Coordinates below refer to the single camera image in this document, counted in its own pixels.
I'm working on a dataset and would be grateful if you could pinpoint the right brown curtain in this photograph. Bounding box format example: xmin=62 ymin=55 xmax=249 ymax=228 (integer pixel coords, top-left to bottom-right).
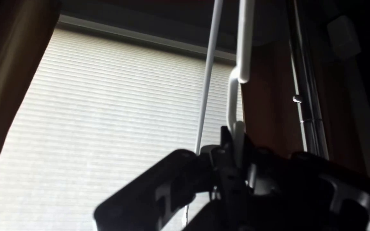
xmin=0 ymin=0 xmax=60 ymax=152

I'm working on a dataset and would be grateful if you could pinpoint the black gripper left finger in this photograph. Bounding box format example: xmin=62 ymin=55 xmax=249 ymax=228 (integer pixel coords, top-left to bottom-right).
xmin=93 ymin=145 xmax=223 ymax=231

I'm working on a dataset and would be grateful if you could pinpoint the chrome garment rack frame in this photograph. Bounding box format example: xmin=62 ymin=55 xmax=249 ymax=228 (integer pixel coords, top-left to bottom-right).
xmin=286 ymin=0 xmax=328 ymax=159

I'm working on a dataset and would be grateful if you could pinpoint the white plastic coat hanger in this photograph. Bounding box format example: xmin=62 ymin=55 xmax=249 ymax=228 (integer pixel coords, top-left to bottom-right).
xmin=195 ymin=0 xmax=255 ymax=166

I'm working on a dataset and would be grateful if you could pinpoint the white cellular window blind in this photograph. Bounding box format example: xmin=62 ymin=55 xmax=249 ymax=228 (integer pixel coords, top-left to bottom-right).
xmin=0 ymin=29 xmax=231 ymax=231

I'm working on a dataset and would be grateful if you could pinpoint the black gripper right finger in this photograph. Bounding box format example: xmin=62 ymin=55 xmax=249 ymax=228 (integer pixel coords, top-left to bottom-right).
xmin=244 ymin=147 xmax=370 ymax=231

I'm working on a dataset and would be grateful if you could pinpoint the brown curtain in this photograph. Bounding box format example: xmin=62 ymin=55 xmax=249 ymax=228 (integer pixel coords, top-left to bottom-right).
xmin=0 ymin=0 xmax=60 ymax=152
xmin=241 ymin=39 xmax=301 ymax=157

